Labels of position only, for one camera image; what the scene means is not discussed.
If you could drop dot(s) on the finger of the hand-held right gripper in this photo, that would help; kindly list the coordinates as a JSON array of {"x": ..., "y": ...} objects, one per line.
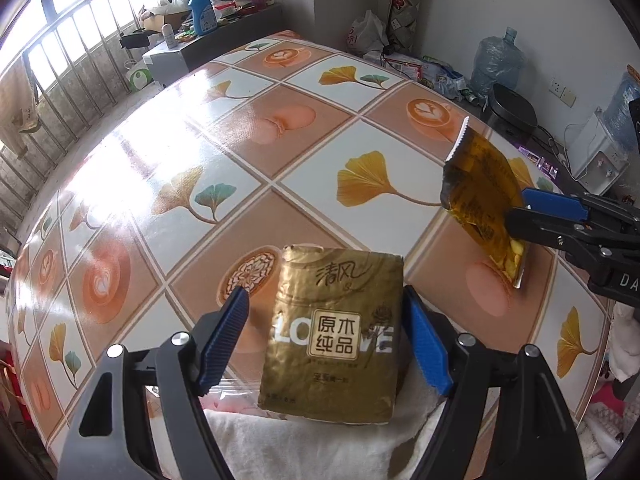
[
  {"x": 552, "y": 205},
  {"x": 545, "y": 232}
]

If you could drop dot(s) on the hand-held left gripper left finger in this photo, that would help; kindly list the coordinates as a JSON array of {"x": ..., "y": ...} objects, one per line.
[{"x": 222, "y": 345}]

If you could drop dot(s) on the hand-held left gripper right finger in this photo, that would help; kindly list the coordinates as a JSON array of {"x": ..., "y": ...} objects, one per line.
[{"x": 427, "y": 345}]

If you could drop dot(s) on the yellow snack packet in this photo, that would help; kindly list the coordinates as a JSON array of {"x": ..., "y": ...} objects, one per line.
[{"x": 480, "y": 185}]

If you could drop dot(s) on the gold tissue pack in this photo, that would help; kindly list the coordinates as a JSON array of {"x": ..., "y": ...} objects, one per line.
[{"x": 330, "y": 340}]

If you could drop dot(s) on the white water dispenser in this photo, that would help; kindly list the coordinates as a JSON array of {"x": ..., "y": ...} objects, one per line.
[{"x": 595, "y": 150}]

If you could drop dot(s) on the grey rice cooker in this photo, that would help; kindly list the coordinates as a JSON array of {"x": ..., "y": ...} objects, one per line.
[{"x": 510, "y": 110}]

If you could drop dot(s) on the blue water dispenser jug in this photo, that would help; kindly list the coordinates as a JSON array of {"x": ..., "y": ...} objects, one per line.
[{"x": 625, "y": 105}]

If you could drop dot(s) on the white fleece cloth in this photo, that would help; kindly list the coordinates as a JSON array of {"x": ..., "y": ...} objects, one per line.
[{"x": 300, "y": 445}]

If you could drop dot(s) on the large blue water jug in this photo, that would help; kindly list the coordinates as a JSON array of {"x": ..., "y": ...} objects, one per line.
[{"x": 495, "y": 65}]

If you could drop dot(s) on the pile of plastic packets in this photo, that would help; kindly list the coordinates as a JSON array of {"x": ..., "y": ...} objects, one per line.
[{"x": 430, "y": 72}]

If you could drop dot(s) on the rolled patterned mat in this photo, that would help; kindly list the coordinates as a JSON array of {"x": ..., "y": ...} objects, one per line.
[{"x": 406, "y": 5}]

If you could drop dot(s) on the white plastic bag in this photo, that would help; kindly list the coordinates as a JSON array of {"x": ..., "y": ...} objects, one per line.
[{"x": 367, "y": 32}]

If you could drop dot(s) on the green white paper bag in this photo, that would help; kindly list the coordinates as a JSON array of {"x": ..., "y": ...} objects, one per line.
[{"x": 137, "y": 77}]

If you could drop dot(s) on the grey cabinet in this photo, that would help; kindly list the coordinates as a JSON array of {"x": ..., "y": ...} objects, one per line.
[{"x": 170, "y": 62}]

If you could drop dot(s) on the beige draped cloth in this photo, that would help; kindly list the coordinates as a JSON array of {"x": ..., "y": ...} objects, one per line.
[{"x": 20, "y": 110}]

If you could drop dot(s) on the small white bottle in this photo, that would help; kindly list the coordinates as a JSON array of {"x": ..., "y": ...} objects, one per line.
[{"x": 170, "y": 35}]

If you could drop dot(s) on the cardboard box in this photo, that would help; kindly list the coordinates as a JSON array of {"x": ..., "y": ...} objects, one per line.
[{"x": 155, "y": 22}]

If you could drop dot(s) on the blue detergent bottle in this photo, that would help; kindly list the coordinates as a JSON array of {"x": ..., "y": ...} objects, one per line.
[{"x": 204, "y": 15}]

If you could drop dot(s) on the metal railing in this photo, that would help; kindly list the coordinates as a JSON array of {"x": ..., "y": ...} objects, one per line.
[{"x": 75, "y": 25}]

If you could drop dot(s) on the wall socket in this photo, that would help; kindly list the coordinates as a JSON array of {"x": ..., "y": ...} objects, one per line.
[{"x": 562, "y": 90}]

